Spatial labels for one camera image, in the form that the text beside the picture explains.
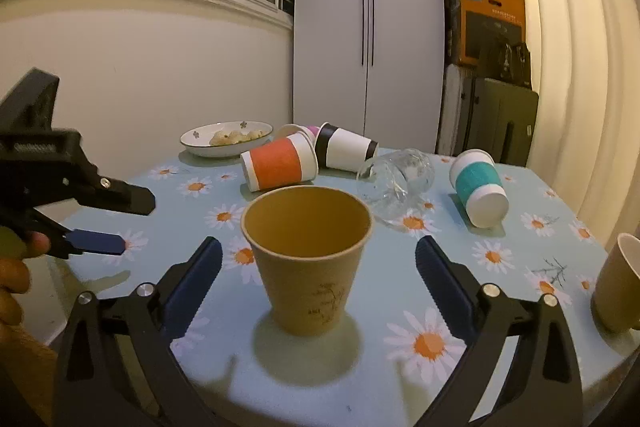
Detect orange cardboard box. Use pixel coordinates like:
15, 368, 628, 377
452, 0, 527, 68

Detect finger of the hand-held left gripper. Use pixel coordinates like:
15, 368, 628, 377
70, 151, 157, 216
20, 206, 127, 260

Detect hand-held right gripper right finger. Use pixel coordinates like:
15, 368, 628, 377
415, 234, 585, 427

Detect white flower-print plate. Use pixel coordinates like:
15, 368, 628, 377
180, 121, 274, 158

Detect orange banded paper cup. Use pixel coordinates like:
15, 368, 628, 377
240, 133, 319, 192

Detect teal banded paper cup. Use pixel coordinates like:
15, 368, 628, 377
449, 149, 510, 229

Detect person's left hand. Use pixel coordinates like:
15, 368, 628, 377
0, 227, 52, 330

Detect pink banded paper cup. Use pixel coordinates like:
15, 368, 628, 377
276, 124, 321, 144

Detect black banded paper cup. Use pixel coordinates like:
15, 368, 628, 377
314, 122, 379, 173

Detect dark bag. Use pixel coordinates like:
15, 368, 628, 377
477, 40, 532, 88

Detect white wardrobe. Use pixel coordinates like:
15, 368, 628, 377
292, 0, 447, 155

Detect clear glass cup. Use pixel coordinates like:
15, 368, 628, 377
356, 148, 435, 224

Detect pale food pieces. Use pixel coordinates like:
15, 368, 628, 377
209, 127, 266, 146

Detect blue daisy tablecloth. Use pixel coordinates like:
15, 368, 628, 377
50, 146, 640, 427

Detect brown paper cup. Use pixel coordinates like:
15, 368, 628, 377
591, 233, 640, 334
240, 186, 375, 338

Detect dark folded case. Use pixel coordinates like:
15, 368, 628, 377
462, 77, 540, 168

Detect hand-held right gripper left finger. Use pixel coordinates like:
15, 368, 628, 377
52, 236, 223, 427

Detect cream curtain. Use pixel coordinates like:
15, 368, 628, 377
465, 0, 640, 253

